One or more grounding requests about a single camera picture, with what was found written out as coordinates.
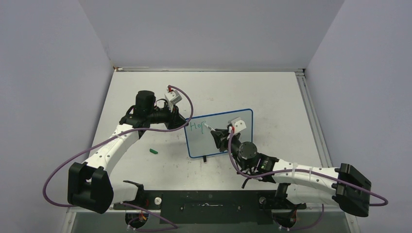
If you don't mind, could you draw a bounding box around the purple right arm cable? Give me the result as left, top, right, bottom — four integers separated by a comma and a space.
227, 127, 389, 232

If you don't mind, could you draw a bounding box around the aluminium table edge rail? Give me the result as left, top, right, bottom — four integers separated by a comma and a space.
114, 67, 304, 73

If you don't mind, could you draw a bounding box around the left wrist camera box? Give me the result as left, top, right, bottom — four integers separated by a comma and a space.
164, 90, 182, 107

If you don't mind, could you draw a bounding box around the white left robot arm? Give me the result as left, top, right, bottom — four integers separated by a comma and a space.
68, 86, 188, 214

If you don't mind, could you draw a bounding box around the aluminium frame rail right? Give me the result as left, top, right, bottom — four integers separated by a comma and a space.
295, 69, 333, 167

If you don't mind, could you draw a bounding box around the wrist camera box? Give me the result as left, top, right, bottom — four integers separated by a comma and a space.
228, 117, 247, 135
164, 90, 182, 107

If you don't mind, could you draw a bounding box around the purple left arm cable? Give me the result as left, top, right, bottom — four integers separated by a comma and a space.
42, 84, 194, 232

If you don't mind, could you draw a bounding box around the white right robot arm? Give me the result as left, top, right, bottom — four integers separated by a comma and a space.
210, 129, 371, 217

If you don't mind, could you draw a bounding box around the white whiteboard marker pen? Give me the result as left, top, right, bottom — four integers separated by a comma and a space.
203, 123, 215, 131

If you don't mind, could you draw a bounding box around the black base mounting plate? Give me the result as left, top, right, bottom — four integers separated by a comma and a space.
129, 190, 307, 225

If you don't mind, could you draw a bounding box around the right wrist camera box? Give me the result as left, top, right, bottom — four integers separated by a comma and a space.
228, 117, 247, 135

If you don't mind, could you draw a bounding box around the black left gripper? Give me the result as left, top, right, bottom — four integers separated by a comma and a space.
147, 102, 188, 131

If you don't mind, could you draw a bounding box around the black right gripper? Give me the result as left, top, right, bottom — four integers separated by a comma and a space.
212, 129, 249, 170

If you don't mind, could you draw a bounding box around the blue framed whiteboard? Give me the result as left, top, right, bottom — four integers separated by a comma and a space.
184, 108, 254, 158

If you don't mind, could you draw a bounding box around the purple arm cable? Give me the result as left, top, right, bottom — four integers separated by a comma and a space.
42, 84, 194, 232
227, 127, 389, 232

